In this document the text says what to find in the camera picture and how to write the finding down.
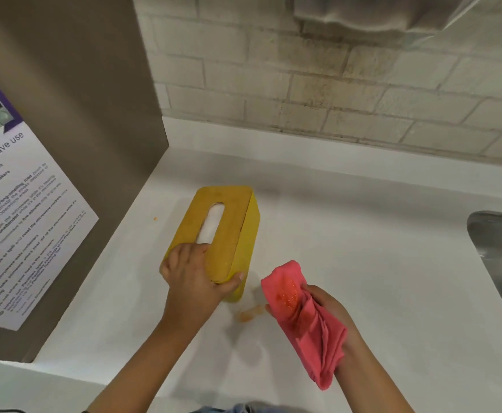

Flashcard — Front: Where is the person's left hand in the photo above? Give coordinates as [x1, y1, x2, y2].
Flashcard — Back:
[160, 242, 244, 329]

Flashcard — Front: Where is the person's right hand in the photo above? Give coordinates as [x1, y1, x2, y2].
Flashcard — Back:
[265, 284, 355, 345]

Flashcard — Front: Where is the pink cleaning cloth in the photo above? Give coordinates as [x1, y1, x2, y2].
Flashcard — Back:
[261, 260, 348, 391]

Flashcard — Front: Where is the yellow tissue box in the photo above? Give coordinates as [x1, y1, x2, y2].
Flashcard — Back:
[160, 186, 261, 303]

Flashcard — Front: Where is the person's left forearm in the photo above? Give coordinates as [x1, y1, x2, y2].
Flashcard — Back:
[87, 313, 212, 413]

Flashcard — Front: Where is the person's right forearm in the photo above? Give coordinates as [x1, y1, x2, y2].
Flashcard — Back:
[333, 329, 415, 413]

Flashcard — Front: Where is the orange sauce spill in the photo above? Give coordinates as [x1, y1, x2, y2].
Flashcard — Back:
[238, 305, 265, 323]

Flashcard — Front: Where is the white tissue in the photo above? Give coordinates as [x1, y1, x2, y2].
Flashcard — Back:
[196, 203, 225, 245]

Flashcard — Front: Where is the brown cabinet side panel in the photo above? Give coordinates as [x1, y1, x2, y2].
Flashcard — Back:
[0, 0, 170, 364]

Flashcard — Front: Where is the microwave instruction poster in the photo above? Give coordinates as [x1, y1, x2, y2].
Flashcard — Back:
[0, 59, 99, 332]

